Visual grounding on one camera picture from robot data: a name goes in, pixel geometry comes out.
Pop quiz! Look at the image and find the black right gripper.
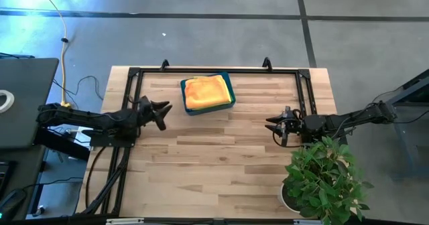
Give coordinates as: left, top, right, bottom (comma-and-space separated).
264, 105, 305, 142

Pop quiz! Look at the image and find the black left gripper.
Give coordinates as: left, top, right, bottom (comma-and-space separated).
135, 95, 174, 131

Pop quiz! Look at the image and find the orange microfiber towel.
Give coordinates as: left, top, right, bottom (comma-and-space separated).
184, 74, 232, 111

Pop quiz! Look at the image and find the blue plastic bin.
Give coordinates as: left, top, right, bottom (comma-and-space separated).
180, 71, 237, 117

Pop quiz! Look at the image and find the white plant pot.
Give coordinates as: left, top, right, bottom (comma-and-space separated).
280, 184, 304, 214

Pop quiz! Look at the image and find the green leafy plant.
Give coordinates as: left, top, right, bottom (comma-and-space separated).
283, 134, 375, 225

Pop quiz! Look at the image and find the white box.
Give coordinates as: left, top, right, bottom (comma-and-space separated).
72, 127, 93, 151

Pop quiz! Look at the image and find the dark metal side table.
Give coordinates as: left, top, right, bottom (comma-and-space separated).
385, 69, 429, 181

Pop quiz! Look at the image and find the white tape roll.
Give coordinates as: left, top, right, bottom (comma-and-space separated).
0, 89, 15, 114

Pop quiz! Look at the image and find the black desk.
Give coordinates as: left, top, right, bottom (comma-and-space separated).
0, 127, 91, 221

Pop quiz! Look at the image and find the black keyboard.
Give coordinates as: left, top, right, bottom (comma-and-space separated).
0, 161, 16, 199

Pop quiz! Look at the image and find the black computer mouse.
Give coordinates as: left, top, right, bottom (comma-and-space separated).
0, 188, 27, 219

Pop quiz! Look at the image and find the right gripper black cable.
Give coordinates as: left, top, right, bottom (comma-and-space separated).
272, 119, 302, 149

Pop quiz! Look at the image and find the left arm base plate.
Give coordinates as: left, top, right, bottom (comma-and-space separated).
81, 127, 138, 148

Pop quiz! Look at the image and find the black aluminium frame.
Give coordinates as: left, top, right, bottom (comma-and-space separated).
76, 57, 318, 218

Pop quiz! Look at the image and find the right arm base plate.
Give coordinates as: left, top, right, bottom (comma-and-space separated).
330, 126, 357, 145

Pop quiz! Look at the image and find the yellow power cable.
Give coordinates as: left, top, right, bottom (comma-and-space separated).
35, 0, 72, 111

